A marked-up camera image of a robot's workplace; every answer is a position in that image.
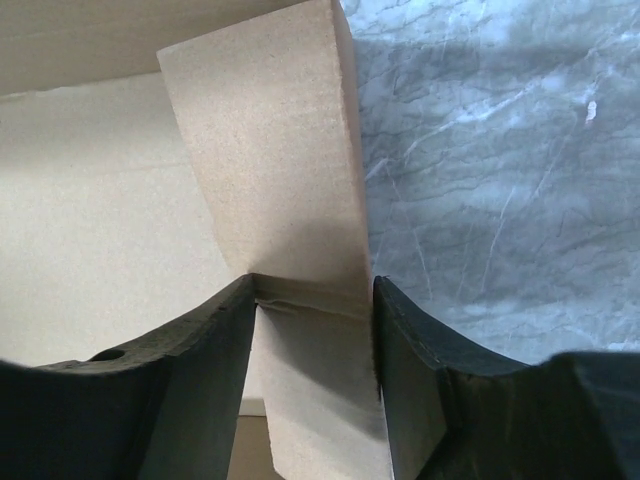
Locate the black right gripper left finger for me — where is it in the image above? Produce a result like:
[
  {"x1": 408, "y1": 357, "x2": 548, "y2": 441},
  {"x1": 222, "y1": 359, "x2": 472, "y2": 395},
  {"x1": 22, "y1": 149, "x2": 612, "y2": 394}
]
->
[{"x1": 1, "y1": 275, "x2": 255, "y2": 479}]

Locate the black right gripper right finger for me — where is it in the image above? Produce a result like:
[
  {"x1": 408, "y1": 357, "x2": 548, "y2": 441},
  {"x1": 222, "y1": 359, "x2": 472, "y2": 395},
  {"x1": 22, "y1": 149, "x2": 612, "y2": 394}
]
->
[{"x1": 374, "y1": 277, "x2": 639, "y2": 479}]

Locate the brown cardboard box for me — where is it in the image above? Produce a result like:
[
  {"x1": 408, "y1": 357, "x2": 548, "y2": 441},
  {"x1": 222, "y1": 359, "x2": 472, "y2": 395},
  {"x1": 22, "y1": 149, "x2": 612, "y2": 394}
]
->
[{"x1": 1, "y1": 1, "x2": 390, "y2": 479}]

